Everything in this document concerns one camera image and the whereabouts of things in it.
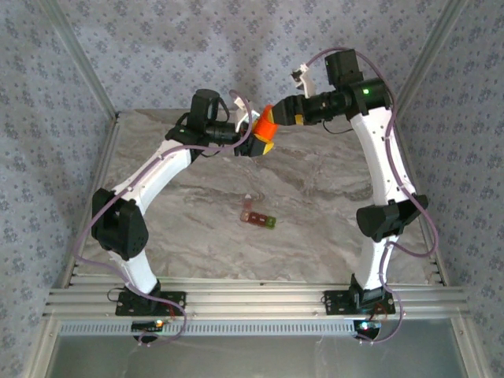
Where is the orange pill bottle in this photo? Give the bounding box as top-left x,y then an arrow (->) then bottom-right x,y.
251,117 -> 276,143

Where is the grey metal panel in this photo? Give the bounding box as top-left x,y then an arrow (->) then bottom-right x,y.
46,334 -> 469,378

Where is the thin black wire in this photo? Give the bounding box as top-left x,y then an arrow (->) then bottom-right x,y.
322,120 -> 354,135

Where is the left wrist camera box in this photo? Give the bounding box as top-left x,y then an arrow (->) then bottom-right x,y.
230,96 -> 254,134

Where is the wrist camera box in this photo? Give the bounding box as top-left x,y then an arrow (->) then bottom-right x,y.
230,96 -> 254,134
290,62 -> 317,98

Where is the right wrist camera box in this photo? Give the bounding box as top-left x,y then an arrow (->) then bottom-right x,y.
290,62 -> 317,98

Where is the aluminium frame post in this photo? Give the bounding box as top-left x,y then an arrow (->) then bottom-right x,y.
39,0 -> 120,119
391,0 -> 472,117

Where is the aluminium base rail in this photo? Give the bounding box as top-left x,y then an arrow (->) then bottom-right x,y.
42,275 -> 472,321

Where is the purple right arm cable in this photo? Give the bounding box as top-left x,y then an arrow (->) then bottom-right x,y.
305,46 -> 440,347

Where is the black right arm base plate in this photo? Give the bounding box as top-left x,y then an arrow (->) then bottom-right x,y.
323,290 -> 396,316

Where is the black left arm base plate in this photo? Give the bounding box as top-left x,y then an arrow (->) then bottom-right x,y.
115,290 -> 187,317

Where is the grey slotted cable duct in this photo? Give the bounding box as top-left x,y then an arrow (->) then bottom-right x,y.
57,318 -> 358,338

